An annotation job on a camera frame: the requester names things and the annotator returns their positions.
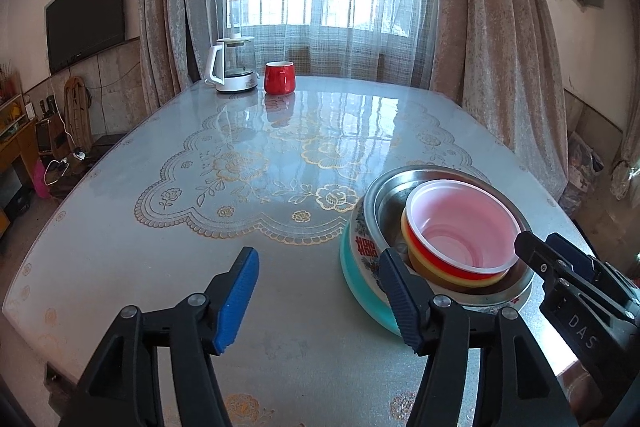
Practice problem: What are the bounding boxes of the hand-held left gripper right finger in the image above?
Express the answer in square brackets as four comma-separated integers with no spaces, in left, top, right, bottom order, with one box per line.
[378,248,576,427]

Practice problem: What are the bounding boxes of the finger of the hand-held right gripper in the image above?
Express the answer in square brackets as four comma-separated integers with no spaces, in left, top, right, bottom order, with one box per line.
[546,232,640,308]
[514,231,576,290]

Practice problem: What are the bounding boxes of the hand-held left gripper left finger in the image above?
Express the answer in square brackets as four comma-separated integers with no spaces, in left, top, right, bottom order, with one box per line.
[57,247,261,427]

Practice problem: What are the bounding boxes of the teal plastic plate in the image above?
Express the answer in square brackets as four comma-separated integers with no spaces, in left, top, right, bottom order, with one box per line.
[340,219,403,338]

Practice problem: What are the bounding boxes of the yellow plastic bowl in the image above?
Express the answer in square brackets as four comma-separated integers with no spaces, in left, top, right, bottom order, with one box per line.
[400,207,516,290]

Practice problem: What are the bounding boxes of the large white dragon print plate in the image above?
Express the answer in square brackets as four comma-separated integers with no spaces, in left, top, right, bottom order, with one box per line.
[348,199,533,313]

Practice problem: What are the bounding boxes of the red plastic bowl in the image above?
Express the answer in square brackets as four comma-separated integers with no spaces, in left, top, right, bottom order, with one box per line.
[401,179,521,282]

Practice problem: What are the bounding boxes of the stainless steel bowl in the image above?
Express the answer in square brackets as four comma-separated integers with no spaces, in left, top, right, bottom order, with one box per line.
[362,166,533,308]

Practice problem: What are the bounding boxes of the grey plastic bags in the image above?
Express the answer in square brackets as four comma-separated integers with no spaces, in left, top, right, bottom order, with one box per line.
[565,129,606,208]

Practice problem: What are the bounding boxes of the beige side curtain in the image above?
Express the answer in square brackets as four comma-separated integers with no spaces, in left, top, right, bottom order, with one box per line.
[612,97,640,202]

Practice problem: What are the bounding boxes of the white glass electric kettle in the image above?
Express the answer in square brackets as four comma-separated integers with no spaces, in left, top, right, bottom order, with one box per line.
[205,34,260,94]

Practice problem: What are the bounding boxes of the beige velvet curtain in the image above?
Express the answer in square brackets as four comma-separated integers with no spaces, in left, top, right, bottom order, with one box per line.
[435,0,571,202]
[137,0,226,118]

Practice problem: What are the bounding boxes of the red mug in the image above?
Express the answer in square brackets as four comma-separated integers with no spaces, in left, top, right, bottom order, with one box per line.
[263,61,296,96]

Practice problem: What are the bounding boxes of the wooden cabinet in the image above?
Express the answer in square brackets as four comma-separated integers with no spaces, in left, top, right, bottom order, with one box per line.
[0,119,41,228]

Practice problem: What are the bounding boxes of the wooden shelf rack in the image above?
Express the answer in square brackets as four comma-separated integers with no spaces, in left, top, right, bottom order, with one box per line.
[0,59,26,142]

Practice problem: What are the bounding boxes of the white power cable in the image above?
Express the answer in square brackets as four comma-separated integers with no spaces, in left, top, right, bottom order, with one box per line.
[42,147,93,188]

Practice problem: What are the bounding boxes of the black wall television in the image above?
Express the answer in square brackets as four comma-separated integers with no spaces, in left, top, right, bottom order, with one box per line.
[46,0,127,75]

